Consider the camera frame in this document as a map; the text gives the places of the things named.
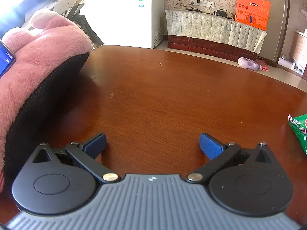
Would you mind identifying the white bottle on floor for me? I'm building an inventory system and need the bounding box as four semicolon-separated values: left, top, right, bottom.
238;57;263;71

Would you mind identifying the white wall socket strip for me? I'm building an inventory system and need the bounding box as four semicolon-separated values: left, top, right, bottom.
189;0;215;8

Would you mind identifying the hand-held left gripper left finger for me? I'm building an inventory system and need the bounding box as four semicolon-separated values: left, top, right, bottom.
31;132;121;185

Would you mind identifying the red floor slipper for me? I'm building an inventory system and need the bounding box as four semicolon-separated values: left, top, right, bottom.
255;57;269;72

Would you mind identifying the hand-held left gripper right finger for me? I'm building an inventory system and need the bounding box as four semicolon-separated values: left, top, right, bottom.
186;132;276;185

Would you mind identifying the parked scooter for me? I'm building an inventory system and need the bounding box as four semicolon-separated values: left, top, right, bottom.
19;0;105;51

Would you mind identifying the pink plush cushion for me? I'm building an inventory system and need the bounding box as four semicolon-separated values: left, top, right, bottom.
0;11;93;187

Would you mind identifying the wooden sideboard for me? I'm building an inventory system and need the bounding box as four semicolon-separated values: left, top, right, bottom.
289;29;307;70

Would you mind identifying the black router with cables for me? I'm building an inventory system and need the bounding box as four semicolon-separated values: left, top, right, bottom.
213;10;234;18

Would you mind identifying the orange gift box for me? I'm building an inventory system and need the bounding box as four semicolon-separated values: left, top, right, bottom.
234;0;271;31

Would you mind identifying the white chest freezer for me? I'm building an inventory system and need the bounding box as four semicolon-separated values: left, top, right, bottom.
85;0;165;49

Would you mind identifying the green snack bag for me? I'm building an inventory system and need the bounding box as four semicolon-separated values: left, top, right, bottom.
288;113;307;156

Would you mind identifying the dark wooden television cabinet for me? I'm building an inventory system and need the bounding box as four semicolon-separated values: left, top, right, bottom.
167;35;258;64

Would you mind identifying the cloth-covered tv cabinet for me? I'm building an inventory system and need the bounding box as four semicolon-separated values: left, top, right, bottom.
165;10;268;54

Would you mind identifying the black smartphone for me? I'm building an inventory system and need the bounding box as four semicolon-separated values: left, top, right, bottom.
0;39;17;79

